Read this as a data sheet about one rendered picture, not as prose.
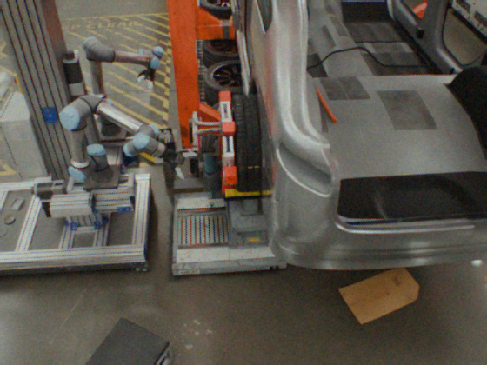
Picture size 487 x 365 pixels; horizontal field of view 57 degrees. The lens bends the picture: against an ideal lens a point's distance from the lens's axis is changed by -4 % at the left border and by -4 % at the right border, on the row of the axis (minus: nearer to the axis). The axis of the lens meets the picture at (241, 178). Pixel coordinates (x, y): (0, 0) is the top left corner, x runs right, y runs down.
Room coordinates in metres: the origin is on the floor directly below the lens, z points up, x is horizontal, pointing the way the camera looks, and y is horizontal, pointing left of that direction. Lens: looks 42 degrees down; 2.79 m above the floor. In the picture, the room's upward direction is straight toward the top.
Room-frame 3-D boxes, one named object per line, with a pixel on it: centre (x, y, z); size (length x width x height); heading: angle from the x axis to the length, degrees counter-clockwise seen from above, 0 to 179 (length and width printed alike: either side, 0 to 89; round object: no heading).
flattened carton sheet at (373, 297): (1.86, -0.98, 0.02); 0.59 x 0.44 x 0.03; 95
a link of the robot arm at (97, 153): (2.20, 0.90, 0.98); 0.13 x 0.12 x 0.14; 153
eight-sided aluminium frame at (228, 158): (2.49, 0.10, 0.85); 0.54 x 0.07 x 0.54; 5
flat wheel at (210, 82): (4.05, 0.05, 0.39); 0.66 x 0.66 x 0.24
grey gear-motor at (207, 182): (2.77, 0.10, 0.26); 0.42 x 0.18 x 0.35; 95
